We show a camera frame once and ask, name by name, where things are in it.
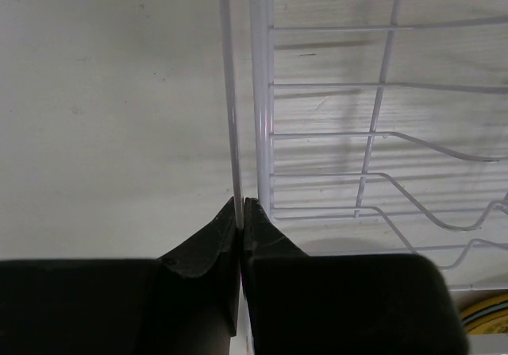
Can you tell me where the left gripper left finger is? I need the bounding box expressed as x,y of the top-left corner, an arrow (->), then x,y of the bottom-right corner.
1,201 -> 240,354

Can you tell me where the white wire dish rack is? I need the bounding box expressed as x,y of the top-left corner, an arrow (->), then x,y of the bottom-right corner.
219,0 -> 507,297

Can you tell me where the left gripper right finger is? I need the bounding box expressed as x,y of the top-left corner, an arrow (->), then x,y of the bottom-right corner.
242,199 -> 469,354

